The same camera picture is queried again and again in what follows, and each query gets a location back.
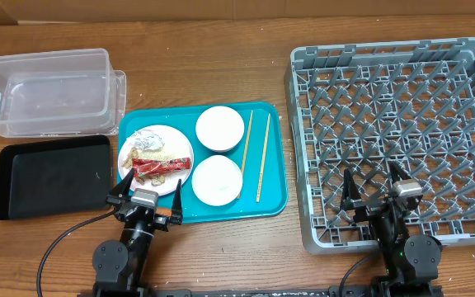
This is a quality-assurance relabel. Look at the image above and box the white round plate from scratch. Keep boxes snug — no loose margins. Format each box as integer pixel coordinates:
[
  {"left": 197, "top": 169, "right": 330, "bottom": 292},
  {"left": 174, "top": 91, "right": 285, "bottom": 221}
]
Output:
[{"left": 117, "top": 125, "right": 195, "bottom": 196}]

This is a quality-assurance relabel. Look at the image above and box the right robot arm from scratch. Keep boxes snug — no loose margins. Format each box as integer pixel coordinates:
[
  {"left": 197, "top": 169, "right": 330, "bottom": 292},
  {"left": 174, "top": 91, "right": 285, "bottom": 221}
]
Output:
[{"left": 336, "top": 163, "right": 444, "bottom": 297}]

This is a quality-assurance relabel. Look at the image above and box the orange carrot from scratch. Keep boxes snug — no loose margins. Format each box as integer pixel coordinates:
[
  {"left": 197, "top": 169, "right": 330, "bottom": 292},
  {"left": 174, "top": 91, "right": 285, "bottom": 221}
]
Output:
[{"left": 156, "top": 208, "right": 172, "bottom": 217}]

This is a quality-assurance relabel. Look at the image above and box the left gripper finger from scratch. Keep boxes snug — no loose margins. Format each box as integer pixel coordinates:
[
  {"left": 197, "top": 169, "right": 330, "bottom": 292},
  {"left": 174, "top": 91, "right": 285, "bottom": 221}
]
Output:
[
  {"left": 172, "top": 179, "right": 183, "bottom": 215},
  {"left": 109, "top": 168, "right": 135, "bottom": 199}
]

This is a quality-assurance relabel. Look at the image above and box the red snack wrapper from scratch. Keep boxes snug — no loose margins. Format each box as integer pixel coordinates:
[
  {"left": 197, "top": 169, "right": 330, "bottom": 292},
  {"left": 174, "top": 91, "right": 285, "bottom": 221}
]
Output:
[{"left": 132, "top": 158, "right": 191, "bottom": 178}]

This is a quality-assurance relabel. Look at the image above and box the rice pile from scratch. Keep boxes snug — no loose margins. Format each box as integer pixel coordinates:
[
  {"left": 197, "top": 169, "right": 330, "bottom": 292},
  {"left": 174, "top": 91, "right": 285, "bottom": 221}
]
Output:
[{"left": 148, "top": 144, "right": 182, "bottom": 161}]

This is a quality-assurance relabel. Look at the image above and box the aluminium foil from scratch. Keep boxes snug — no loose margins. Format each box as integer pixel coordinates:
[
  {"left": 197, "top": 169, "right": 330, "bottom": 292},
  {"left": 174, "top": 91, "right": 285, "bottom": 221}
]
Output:
[{"left": 133, "top": 130, "right": 164, "bottom": 151}]

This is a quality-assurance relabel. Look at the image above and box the peanut shells pile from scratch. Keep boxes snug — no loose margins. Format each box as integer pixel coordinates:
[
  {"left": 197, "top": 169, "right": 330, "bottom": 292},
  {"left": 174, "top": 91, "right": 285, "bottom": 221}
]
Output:
[{"left": 122, "top": 148, "right": 166, "bottom": 186}]

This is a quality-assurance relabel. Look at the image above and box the clear plastic bin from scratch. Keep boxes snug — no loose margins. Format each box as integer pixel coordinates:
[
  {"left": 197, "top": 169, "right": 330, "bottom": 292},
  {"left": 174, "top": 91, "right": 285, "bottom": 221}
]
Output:
[{"left": 0, "top": 48, "right": 127, "bottom": 138}]

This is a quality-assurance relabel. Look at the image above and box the teal serving tray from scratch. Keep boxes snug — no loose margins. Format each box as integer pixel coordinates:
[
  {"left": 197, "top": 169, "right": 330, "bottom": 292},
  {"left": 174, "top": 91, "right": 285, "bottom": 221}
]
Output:
[{"left": 119, "top": 101, "right": 288, "bottom": 224}]

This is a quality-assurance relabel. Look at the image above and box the black plastic tray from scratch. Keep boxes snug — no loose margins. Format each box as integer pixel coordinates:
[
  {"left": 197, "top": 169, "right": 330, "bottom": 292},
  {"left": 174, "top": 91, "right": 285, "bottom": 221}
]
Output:
[{"left": 0, "top": 135, "right": 113, "bottom": 220}]

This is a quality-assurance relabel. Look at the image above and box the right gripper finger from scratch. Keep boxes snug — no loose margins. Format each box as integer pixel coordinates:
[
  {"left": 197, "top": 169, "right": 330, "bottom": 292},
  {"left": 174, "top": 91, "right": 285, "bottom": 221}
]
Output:
[
  {"left": 341, "top": 168, "right": 362, "bottom": 202},
  {"left": 388, "top": 162, "right": 412, "bottom": 185}
]

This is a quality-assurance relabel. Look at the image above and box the grey dishwasher rack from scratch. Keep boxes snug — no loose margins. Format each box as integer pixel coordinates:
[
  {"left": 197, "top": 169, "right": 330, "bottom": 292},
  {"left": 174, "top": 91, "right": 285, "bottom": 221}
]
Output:
[{"left": 285, "top": 37, "right": 475, "bottom": 254}]

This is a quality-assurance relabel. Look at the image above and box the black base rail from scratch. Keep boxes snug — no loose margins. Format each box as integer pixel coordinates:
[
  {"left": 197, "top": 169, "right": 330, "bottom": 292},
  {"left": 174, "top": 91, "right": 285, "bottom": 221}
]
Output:
[{"left": 76, "top": 284, "right": 444, "bottom": 297}]

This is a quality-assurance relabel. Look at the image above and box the wooden chopstick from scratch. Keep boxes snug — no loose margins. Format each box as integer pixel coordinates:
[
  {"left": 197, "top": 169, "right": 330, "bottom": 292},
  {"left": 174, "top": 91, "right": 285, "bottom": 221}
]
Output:
[
  {"left": 237, "top": 110, "right": 254, "bottom": 199},
  {"left": 256, "top": 114, "right": 270, "bottom": 203}
]

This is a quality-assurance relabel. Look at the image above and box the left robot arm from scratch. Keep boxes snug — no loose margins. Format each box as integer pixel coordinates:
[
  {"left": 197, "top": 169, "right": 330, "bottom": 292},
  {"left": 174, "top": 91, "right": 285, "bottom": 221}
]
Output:
[{"left": 92, "top": 170, "right": 183, "bottom": 297}]

